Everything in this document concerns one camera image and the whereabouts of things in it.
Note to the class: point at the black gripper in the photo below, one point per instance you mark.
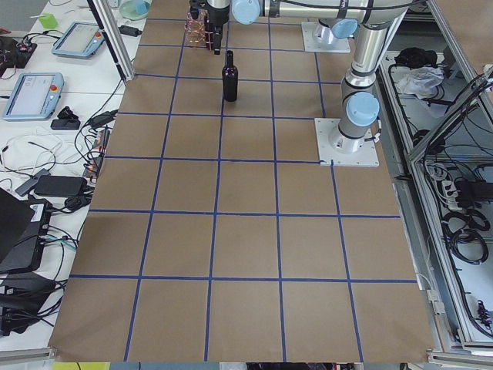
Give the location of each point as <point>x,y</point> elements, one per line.
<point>214,18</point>

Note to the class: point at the dark wine bottle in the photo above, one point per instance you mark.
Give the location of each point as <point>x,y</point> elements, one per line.
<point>230,76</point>

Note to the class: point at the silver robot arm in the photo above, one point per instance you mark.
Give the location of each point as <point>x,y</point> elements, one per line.
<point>247,12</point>
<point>360,108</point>

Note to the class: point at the blue teach pendant far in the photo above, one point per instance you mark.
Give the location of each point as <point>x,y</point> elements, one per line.
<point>80,41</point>

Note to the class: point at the blue teach pendant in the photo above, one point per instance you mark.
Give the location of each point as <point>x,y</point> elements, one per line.
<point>80,41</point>
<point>34,97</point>

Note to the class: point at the green cup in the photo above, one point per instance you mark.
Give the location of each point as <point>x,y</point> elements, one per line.
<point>48,21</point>

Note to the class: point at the blue teach pendant near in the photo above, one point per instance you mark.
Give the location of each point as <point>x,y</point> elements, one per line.
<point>34,97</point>

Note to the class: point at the crumpled white cloth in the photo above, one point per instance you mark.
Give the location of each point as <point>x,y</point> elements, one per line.
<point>422,82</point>

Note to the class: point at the black power brick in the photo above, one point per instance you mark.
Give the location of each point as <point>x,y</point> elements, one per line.
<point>60,186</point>

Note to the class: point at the black laptop computer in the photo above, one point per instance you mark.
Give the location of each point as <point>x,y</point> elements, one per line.
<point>23,225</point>

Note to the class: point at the copper wire wine basket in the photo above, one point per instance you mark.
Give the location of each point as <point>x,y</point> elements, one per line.
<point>197,33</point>

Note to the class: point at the aluminium frame post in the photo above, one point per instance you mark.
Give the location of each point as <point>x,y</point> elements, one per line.
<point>105,19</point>

